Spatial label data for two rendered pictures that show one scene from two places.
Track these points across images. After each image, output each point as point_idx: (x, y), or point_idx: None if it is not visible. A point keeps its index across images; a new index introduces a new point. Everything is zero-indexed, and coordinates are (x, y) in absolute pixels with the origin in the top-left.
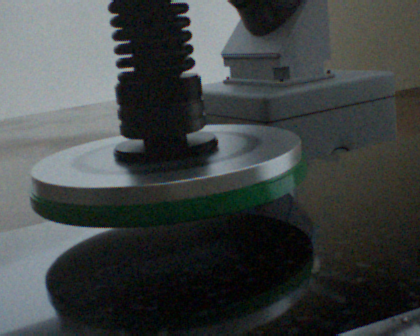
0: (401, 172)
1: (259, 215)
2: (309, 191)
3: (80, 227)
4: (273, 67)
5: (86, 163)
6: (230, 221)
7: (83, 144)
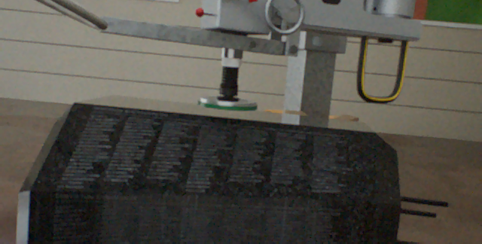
0: (171, 108)
1: (214, 111)
2: (195, 111)
3: (244, 117)
4: None
5: (245, 101)
6: (220, 112)
7: (236, 102)
